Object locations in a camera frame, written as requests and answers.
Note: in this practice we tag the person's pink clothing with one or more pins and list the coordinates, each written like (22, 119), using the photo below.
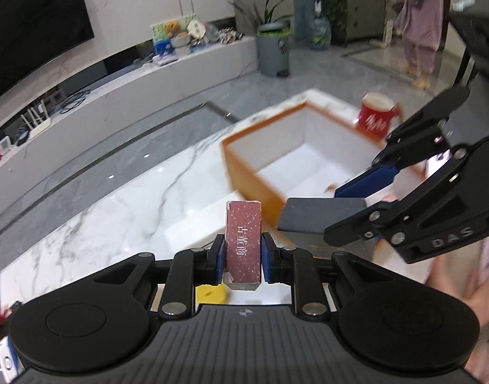
(484, 288)

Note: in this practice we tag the yellow toy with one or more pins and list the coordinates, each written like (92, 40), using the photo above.
(212, 294)

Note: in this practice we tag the black furniture piece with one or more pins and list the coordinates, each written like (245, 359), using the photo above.
(480, 24)

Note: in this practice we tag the black television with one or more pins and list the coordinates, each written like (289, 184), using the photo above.
(32, 28)

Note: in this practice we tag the green flower picture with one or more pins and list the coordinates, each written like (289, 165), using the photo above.
(160, 42)

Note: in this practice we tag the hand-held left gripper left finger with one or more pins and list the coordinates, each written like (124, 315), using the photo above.
(217, 260)

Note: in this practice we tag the grey trash bin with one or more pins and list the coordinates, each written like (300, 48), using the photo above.
(273, 52)

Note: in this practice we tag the white blue box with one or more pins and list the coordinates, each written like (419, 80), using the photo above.
(6, 358)

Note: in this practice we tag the blue water bottle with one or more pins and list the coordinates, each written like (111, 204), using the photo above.
(320, 30)

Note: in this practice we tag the long-leaf green plant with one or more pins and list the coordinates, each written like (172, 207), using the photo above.
(264, 10)

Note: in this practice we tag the dark red box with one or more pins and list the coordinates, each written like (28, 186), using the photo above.
(244, 244)

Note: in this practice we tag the white round fan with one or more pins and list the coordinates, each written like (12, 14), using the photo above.
(196, 29)

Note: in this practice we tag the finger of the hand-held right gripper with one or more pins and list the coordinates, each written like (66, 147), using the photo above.
(388, 216)
(372, 180)

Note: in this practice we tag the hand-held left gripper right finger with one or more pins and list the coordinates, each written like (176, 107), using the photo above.
(269, 258)

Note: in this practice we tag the black white toy car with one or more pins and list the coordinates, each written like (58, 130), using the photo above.
(230, 35)

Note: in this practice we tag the dark grey box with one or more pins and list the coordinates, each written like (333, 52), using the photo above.
(320, 214)

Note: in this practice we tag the red mug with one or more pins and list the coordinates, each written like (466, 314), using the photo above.
(372, 122)

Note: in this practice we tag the marble television console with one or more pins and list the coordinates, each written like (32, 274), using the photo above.
(128, 96)

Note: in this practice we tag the white router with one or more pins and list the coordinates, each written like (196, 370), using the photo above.
(38, 126)

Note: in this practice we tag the orange cardboard box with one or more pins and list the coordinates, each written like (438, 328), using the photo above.
(244, 168)

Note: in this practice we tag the white desk clock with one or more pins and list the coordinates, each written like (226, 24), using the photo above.
(5, 144)

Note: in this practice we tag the grey drawer cabinet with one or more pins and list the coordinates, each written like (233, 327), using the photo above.
(366, 8)

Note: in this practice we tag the grey knitted pot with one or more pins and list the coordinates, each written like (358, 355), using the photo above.
(179, 41)

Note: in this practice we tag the decorative plate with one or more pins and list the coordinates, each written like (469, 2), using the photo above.
(212, 32)

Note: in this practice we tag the brown teddy bear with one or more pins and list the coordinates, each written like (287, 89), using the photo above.
(172, 28)

